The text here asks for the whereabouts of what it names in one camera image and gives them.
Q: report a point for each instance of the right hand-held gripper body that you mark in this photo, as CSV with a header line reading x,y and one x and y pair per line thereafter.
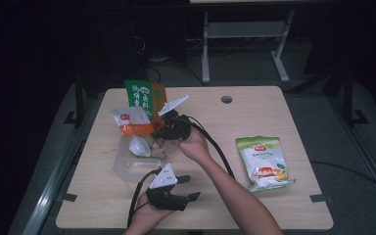
x,y
176,125

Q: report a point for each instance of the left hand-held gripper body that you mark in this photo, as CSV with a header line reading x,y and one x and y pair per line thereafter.
x,y
164,196

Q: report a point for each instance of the clear orange white powder packet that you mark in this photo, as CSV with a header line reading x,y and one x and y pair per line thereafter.
x,y
133,125

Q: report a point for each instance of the green orange snack packet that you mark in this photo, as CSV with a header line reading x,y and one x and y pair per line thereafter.
x,y
142,94

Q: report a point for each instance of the clear plastic container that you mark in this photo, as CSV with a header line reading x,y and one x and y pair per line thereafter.
x,y
130,168

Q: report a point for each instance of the green white starch packet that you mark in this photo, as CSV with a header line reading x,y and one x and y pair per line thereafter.
x,y
266,163

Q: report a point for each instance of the person's right hand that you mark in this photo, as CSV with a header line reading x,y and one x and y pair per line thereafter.
x,y
194,147

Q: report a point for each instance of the black metal stand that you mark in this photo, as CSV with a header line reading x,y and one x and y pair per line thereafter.
x,y
78,104
349,98

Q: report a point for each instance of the silver metal rail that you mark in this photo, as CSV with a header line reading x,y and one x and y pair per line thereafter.
x,y
365,153
50,182

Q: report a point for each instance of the white metal desk frame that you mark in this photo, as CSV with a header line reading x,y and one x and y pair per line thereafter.
x,y
246,31

